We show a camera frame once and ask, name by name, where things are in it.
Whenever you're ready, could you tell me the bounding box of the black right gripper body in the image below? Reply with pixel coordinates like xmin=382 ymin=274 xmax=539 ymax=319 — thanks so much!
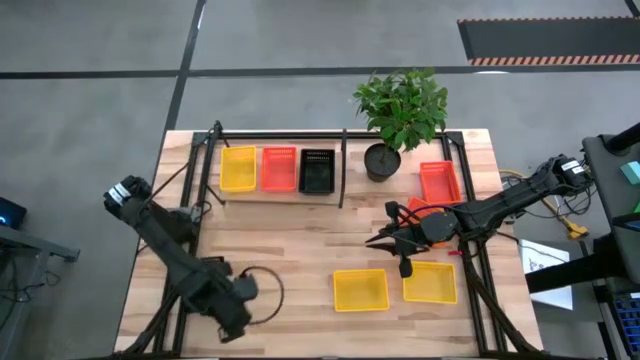
xmin=387 ymin=200 xmax=461 ymax=279

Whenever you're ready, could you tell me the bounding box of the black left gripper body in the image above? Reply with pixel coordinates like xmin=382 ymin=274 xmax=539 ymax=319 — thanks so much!
xmin=197 ymin=271 xmax=254 ymax=345

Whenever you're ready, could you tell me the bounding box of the red plastic basket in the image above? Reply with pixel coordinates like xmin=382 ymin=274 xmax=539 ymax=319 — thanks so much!
xmin=418 ymin=160 xmax=464 ymax=206
xmin=260 ymin=145 xmax=298 ymax=194
xmin=405 ymin=195 xmax=448 ymax=250

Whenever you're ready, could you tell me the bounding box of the yellow plastic basket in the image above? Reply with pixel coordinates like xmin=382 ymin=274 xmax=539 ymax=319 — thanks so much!
xmin=401 ymin=260 xmax=459 ymax=305
xmin=332 ymin=268 xmax=391 ymax=313
xmin=219 ymin=144 xmax=258 ymax=194

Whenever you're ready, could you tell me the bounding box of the black plant pot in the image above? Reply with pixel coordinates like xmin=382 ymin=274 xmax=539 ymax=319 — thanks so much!
xmin=363 ymin=142 xmax=403 ymax=183

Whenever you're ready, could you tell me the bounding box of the white paper sheet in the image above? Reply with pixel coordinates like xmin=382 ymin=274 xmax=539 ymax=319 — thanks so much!
xmin=518 ymin=238 xmax=575 ymax=312

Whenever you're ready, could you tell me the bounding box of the green leafy plant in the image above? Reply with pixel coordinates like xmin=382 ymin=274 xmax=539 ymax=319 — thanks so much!
xmin=352 ymin=68 xmax=449 ymax=154

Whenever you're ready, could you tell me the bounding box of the black slanted beam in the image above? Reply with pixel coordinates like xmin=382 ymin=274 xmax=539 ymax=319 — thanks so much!
xmin=524 ymin=234 xmax=640 ymax=295

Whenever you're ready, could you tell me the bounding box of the dark grey cart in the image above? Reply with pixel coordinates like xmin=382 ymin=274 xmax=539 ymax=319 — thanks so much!
xmin=581 ymin=122 xmax=640 ymax=286

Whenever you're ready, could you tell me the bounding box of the teal box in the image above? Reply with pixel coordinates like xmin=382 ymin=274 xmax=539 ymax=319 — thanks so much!
xmin=619 ymin=160 xmax=640 ymax=186

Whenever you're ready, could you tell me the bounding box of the grey desk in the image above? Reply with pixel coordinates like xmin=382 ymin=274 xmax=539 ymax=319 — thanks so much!
xmin=0 ymin=224 xmax=81 ymax=360

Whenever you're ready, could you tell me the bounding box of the backlit keyboard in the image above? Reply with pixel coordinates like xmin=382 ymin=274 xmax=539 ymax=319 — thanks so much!
xmin=610 ymin=291 xmax=640 ymax=347

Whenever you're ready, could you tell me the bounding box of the black hazard-striped floor mat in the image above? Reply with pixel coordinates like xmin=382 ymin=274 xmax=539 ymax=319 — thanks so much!
xmin=457 ymin=16 xmax=640 ymax=68

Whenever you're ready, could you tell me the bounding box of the black device with light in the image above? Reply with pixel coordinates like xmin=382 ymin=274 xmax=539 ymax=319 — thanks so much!
xmin=0 ymin=195 xmax=29 ymax=231

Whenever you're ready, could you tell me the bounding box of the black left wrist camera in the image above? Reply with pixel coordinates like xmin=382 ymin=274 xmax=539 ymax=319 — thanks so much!
xmin=232 ymin=275 xmax=260 ymax=303

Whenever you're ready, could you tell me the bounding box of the black left camera cable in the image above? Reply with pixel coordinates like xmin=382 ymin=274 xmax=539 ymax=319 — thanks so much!
xmin=238 ymin=265 xmax=285 ymax=326

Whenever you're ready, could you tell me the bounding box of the black shelf end post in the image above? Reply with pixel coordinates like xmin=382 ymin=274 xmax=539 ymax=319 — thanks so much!
xmin=338 ymin=128 xmax=349 ymax=210

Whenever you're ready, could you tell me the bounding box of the black aluminium table frame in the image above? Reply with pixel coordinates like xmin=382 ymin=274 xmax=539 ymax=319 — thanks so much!
xmin=119 ymin=128 xmax=549 ymax=360

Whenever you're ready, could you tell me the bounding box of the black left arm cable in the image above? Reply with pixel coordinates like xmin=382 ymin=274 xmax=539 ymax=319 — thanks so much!
xmin=147 ymin=128 xmax=221 ymax=206

